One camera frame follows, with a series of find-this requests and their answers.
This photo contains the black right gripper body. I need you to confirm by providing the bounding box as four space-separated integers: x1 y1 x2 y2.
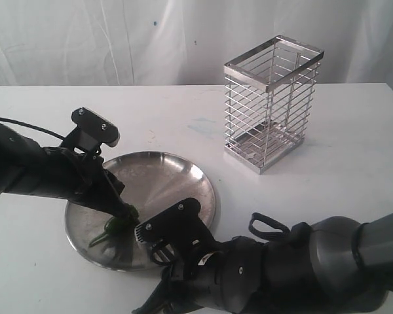
132 235 236 313

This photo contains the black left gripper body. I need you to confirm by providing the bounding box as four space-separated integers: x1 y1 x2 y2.
39 147 117 211

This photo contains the green chili pepper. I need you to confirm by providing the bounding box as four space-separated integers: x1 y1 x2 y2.
88 215 140 248

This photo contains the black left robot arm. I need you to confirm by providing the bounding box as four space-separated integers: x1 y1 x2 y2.
0 124 138 221

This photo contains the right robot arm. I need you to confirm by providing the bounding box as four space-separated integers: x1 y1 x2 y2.
136 200 393 313

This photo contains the round stainless steel plate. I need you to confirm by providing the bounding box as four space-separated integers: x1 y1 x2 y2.
65 151 217 271

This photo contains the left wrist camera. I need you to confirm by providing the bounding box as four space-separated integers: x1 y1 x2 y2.
71 107 120 153

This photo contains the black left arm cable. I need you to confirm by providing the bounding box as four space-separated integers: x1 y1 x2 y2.
0 114 68 141

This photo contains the wire metal utensil holder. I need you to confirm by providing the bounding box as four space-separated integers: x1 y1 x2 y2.
223 35 325 174

